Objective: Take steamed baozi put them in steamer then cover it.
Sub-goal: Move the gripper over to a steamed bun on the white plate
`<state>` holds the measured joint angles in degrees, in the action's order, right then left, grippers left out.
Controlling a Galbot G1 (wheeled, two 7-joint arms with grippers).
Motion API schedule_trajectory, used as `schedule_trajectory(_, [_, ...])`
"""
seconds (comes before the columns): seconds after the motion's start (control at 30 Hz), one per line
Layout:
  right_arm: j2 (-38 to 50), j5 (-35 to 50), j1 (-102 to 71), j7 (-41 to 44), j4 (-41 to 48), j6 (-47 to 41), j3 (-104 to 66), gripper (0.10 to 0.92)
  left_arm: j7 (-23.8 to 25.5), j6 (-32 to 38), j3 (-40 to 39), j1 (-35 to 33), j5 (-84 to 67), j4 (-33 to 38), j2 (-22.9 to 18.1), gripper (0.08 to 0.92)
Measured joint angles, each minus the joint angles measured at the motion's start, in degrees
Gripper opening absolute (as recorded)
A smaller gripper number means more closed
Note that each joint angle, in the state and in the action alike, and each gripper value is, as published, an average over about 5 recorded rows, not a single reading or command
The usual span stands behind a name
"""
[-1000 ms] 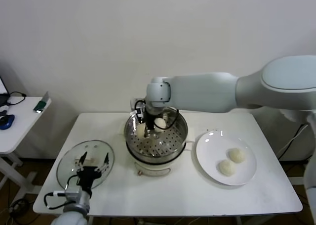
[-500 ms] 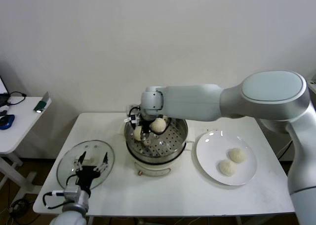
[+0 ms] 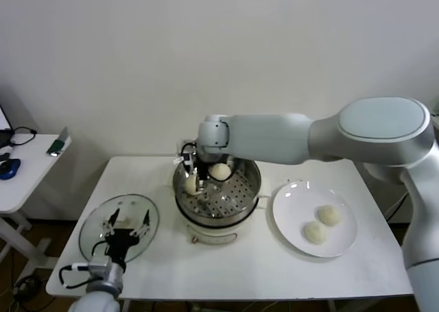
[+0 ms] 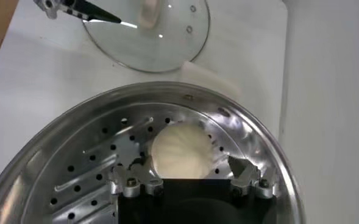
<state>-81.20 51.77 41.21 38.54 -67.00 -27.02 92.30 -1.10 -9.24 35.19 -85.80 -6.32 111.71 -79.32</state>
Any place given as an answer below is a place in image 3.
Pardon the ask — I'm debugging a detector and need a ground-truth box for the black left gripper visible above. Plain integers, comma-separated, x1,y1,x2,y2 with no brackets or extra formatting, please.
102,208,152,263

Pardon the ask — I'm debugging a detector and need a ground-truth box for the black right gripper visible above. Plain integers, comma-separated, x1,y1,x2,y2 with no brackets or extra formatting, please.
184,154,211,195

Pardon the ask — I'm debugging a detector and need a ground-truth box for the white steamed baozi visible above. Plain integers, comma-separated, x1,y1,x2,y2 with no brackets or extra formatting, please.
208,163,231,182
183,175,200,195
301,221,327,245
315,204,343,227

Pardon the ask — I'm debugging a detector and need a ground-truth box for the glass pot lid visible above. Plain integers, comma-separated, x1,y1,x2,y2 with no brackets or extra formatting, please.
78,193,161,263

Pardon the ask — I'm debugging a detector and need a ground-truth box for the steel steamer basket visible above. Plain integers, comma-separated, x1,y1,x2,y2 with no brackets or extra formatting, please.
163,146,272,221

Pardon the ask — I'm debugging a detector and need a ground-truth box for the white round plate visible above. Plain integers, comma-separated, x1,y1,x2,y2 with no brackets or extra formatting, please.
271,180,357,258

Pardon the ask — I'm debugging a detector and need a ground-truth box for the green circuit board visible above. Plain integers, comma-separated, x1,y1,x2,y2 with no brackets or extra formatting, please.
46,126,71,158

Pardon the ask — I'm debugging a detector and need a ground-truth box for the white side table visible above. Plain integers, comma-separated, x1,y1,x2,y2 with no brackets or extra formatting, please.
0,133,73,275

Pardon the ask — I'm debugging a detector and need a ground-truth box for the blue computer mouse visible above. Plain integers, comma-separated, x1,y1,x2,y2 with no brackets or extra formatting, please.
0,158,21,181

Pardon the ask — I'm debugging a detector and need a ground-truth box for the laptop computer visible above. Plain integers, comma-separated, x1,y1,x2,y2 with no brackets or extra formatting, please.
0,104,14,148

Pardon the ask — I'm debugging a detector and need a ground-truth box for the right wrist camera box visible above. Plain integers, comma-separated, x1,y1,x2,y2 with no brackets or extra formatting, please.
174,149,193,166

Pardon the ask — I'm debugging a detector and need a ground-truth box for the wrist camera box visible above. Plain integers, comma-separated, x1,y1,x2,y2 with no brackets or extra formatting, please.
71,259,116,280
174,149,193,166

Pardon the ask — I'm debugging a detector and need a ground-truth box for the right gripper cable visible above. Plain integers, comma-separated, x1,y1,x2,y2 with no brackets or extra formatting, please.
180,139,200,155

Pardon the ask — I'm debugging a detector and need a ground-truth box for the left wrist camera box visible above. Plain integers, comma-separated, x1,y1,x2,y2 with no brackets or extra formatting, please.
71,259,116,280

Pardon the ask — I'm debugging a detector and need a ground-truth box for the left camera black cable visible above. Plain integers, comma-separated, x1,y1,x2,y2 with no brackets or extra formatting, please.
58,265,91,289

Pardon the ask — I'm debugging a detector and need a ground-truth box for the black floor cable bundle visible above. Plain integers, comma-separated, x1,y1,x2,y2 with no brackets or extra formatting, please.
13,274,47,298

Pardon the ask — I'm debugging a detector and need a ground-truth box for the black cable on side table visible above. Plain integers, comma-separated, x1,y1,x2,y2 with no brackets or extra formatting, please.
8,126,37,147

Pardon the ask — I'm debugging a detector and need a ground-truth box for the black wall cable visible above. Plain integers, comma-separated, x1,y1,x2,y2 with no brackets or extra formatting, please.
385,191,412,221

